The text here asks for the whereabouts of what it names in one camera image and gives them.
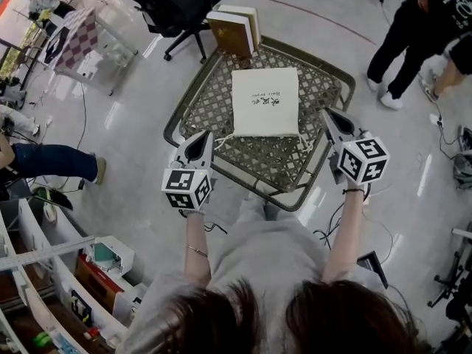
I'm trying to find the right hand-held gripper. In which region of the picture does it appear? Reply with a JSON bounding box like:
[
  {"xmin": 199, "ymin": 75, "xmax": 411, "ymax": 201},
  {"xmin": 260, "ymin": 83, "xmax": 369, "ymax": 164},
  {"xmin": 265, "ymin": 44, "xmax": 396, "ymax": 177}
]
[{"xmin": 322, "ymin": 108, "xmax": 391, "ymax": 186}]

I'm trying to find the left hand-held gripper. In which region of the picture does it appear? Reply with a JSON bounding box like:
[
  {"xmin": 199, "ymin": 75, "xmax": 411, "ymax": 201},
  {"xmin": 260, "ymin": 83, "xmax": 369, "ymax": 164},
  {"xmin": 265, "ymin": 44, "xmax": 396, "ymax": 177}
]
[{"xmin": 161, "ymin": 131, "xmax": 218, "ymax": 213}]

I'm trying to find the white drawstring cloth bag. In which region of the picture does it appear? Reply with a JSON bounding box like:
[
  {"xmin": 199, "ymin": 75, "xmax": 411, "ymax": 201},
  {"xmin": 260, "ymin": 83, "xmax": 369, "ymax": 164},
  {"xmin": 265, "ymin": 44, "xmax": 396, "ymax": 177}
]
[{"xmin": 213, "ymin": 67, "xmax": 314, "ymax": 153}]

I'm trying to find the person's left forearm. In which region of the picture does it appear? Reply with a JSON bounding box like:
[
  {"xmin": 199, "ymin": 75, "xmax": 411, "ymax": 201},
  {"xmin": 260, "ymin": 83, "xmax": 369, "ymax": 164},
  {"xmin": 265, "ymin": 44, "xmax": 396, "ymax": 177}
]
[{"xmin": 184, "ymin": 210, "xmax": 212, "ymax": 287}]

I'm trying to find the person's right forearm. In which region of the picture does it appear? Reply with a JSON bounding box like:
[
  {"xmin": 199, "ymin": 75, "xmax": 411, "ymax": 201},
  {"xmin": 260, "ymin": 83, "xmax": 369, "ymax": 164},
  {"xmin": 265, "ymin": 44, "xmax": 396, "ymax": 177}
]
[{"xmin": 321, "ymin": 184, "xmax": 367, "ymax": 283}]

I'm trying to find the red and brown box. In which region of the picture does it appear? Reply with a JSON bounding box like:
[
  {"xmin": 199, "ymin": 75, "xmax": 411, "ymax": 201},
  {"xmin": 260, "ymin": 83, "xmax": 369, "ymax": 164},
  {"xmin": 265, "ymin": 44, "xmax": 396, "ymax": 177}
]
[{"xmin": 75, "ymin": 254, "xmax": 125, "ymax": 315}]

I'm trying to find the woven lattice coffee table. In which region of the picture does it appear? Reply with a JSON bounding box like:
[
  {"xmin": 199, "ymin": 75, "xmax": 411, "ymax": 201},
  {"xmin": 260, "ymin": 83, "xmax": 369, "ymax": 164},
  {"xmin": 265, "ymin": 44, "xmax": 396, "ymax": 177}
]
[{"xmin": 163, "ymin": 35, "xmax": 357, "ymax": 213}]

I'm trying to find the person's grey clothing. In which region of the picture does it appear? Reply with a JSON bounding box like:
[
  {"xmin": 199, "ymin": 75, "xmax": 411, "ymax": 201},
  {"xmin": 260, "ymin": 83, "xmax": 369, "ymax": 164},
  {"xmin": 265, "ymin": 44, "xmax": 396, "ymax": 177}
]
[{"xmin": 121, "ymin": 195, "xmax": 388, "ymax": 354}]

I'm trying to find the brown hardcover book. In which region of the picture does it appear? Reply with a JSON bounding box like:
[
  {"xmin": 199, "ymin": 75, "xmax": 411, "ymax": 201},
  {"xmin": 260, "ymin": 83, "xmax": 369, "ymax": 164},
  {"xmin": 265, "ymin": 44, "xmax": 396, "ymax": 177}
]
[{"xmin": 206, "ymin": 15, "xmax": 256, "ymax": 59}]

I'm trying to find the grey backpack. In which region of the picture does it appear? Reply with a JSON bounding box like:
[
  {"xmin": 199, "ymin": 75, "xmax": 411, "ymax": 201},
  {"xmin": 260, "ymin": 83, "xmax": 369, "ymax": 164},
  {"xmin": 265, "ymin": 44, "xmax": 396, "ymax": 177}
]
[{"xmin": 453, "ymin": 125, "xmax": 472, "ymax": 190}]

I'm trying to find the olive hardcover book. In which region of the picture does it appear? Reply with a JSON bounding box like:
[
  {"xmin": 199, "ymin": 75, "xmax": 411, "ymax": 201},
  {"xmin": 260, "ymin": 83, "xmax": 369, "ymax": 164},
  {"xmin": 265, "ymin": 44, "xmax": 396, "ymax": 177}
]
[{"xmin": 215, "ymin": 4, "xmax": 262, "ymax": 51}]

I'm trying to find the white box with teal panel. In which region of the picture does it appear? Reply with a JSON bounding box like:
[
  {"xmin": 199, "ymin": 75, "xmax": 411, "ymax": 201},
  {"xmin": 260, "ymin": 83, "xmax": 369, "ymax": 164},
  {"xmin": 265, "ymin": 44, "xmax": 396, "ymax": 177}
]
[{"xmin": 91, "ymin": 236, "xmax": 136, "ymax": 276}]

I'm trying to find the dark tablet device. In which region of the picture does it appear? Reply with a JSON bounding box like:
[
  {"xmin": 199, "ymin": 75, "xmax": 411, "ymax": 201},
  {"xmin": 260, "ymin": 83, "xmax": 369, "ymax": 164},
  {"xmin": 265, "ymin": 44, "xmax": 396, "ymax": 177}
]
[{"xmin": 356, "ymin": 250, "xmax": 389, "ymax": 290}]

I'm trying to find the black office chair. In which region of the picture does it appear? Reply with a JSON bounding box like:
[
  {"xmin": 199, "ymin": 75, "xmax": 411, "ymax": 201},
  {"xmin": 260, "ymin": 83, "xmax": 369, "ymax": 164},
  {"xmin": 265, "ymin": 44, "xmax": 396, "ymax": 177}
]
[{"xmin": 96, "ymin": 0, "xmax": 229, "ymax": 64}]

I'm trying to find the black green-edged board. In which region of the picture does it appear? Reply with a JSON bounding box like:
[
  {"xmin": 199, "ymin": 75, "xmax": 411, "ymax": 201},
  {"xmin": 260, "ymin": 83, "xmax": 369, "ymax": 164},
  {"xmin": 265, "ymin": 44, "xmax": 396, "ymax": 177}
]
[{"xmin": 31, "ymin": 186, "xmax": 74, "ymax": 211}]

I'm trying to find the checkered cloth white table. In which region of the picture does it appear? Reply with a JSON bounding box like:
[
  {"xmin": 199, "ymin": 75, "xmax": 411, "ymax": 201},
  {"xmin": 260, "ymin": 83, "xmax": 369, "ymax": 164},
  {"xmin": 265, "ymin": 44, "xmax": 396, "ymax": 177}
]
[{"xmin": 43, "ymin": 5, "xmax": 139, "ymax": 97}]

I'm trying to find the white shelf unit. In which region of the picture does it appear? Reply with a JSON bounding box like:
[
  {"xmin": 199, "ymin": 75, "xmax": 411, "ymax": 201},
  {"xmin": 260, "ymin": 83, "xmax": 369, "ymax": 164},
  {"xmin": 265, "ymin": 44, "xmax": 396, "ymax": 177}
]
[{"xmin": 0, "ymin": 197, "xmax": 148, "ymax": 354}]

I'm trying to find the black flat box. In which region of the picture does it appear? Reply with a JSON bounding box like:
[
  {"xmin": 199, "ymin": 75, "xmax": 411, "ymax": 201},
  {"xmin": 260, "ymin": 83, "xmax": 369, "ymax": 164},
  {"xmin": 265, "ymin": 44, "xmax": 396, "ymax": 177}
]
[{"xmin": 43, "ymin": 26, "xmax": 71, "ymax": 64}]

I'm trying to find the black floor cable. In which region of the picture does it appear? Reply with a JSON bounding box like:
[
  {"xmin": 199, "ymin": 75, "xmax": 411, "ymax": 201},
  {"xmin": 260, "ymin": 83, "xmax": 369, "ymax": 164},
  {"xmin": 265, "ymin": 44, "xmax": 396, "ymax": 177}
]
[
  {"xmin": 313, "ymin": 201, "xmax": 346, "ymax": 250},
  {"xmin": 204, "ymin": 221, "xmax": 229, "ymax": 235}
]

